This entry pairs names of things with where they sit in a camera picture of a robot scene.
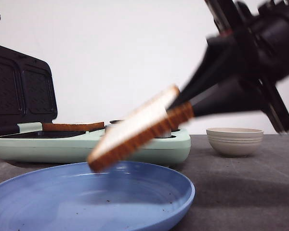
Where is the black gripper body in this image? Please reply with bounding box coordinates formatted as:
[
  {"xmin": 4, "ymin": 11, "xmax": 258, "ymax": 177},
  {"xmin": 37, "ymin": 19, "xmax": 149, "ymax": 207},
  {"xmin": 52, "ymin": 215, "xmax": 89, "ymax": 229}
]
[{"xmin": 206, "ymin": 0, "xmax": 289, "ymax": 133}]

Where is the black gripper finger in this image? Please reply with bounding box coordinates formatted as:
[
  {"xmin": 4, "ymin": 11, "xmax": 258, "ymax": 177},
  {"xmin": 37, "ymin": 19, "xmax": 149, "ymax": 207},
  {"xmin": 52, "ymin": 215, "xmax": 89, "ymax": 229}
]
[
  {"xmin": 169, "ymin": 36, "xmax": 246, "ymax": 109},
  {"xmin": 191, "ymin": 78, "xmax": 265, "ymax": 117}
]

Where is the beige ceramic bowl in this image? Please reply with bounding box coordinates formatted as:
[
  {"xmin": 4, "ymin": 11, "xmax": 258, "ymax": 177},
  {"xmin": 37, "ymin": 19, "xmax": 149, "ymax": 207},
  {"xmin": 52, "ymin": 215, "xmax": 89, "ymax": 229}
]
[{"xmin": 206, "ymin": 128, "xmax": 263, "ymax": 157}]

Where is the white bread slice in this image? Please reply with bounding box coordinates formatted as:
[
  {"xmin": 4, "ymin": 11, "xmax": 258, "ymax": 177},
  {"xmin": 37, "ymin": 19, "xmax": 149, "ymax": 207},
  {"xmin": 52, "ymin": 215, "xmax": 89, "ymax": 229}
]
[
  {"xmin": 42, "ymin": 122, "xmax": 105, "ymax": 131},
  {"xmin": 87, "ymin": 85, "xmax": 194, "ymax": 172}
]

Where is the mint green hinged lid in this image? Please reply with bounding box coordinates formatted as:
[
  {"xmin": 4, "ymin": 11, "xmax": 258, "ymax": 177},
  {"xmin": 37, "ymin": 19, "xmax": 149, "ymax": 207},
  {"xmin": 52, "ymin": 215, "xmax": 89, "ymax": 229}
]
[{"xmin": 0, "ymin": 46, "xmax": 57, "ymax": 136}]

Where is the mint green breakfast maker base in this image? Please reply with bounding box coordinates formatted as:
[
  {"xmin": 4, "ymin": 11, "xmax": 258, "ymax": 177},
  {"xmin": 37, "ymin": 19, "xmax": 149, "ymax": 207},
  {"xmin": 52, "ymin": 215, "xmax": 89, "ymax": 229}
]
[{"xmin": 0, "ymin": 123, "xmax": 191, "ymax": 166}]

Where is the right silver control knob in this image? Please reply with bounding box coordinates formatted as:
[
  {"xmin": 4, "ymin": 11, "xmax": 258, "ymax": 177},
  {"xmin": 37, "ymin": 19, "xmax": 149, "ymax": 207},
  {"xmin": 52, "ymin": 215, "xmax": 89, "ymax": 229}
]
[{"xmin": 157, "ymin": 130, "xmax": 171, "ymax": 139}]

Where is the silver control knob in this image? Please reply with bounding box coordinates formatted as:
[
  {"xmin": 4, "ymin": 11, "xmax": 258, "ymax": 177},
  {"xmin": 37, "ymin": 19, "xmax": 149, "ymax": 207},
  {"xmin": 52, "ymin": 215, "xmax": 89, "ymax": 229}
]
[
  {"xmin": 105, "ymin": 124, "xmax": 117, "ymax": 134},
  {"xmin": 157, "ymin": 130, "xmax": 171, "ymax": 139}
]

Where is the left silver control knob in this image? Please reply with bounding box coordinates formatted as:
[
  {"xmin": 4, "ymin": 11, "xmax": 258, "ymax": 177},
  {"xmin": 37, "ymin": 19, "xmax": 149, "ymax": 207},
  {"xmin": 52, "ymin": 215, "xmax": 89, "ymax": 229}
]
[{"xmin": 105, "ymin": 124, "xmax": 117, "ymax": 134}]

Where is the blue plate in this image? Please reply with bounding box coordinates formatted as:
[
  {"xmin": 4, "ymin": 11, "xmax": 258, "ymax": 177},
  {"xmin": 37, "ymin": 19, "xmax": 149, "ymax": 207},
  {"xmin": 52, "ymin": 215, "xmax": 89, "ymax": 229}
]
[{"xmin": 0, "ymin": 162, "xmax": 196, "ymax": 231}]

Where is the black frying pan green handle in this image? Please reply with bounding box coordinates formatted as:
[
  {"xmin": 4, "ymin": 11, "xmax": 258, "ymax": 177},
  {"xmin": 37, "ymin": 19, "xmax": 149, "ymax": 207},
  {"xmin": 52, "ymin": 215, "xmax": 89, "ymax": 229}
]
[{"xmin": 109, "ymin": 119, "xmax": 124, "ymax": 124}]

